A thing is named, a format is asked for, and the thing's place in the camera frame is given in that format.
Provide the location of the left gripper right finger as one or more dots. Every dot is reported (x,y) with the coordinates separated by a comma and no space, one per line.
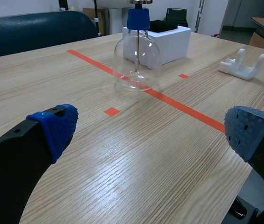
(258,142)

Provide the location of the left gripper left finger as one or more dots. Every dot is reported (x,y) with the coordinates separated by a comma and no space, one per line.
(17,163)

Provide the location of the white moulded stand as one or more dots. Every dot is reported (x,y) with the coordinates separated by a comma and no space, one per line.
(243,65)

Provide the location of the dark blue chair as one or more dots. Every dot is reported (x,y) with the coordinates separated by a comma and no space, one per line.
(31,32)

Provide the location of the white box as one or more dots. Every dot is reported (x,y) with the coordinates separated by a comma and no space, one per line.
(169,44)

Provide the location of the black bag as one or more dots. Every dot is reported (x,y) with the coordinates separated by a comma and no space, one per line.
(176,16)

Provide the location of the black fur patch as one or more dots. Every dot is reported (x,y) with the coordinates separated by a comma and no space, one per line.
(162,25)

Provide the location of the clear glass flask blue stopper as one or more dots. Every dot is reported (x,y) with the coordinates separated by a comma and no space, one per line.
(137,49)

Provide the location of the brown cardboard box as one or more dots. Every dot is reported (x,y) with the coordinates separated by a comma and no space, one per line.
(99,21)

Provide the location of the white wash basin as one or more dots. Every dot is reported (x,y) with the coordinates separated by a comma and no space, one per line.
(117,11)

